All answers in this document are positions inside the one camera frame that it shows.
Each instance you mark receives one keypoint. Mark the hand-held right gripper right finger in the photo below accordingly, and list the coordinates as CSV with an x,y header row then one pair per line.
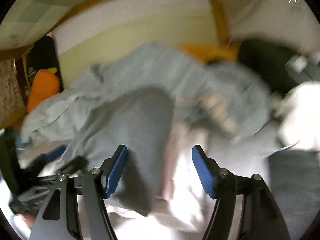
x,y
203,172

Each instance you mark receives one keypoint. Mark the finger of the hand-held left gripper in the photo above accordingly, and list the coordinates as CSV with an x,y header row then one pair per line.
x,y
53,153

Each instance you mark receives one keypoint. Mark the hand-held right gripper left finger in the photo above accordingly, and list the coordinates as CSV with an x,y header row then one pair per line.
x,y
116,172

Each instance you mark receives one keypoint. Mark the grey printed t-shirt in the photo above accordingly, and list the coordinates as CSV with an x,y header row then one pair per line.
x,y
130,125

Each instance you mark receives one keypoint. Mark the pink cloth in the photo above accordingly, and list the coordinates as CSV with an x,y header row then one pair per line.
x,y
175,155

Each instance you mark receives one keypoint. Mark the orange carrot plush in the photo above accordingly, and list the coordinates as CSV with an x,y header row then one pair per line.
x,y
42,90

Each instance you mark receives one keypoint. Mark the patterned quilt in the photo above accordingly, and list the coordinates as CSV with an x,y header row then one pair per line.
x,y
10,90

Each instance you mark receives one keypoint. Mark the dark grey cloth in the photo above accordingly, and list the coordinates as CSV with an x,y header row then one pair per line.
x,y
295,192

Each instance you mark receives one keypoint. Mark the black printed bag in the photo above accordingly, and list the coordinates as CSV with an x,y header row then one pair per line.
x,y
42,55

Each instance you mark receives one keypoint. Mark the light grey rumpled garment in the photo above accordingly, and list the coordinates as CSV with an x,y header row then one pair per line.
x,y
155,70

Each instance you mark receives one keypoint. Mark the white cloth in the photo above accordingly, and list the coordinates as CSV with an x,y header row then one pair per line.
x,y
300,110

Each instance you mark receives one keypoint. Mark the orange cloth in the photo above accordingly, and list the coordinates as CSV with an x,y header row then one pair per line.
x,y
207,50

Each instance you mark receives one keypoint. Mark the pale checked cloth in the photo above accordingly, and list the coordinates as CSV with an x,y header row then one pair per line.
x,y
37,12

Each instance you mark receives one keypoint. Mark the pale yellow padded panel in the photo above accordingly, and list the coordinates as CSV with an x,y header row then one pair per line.
x,y
125,30

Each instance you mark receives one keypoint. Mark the wooden bed frame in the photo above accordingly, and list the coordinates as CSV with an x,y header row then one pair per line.
x,y
220,17

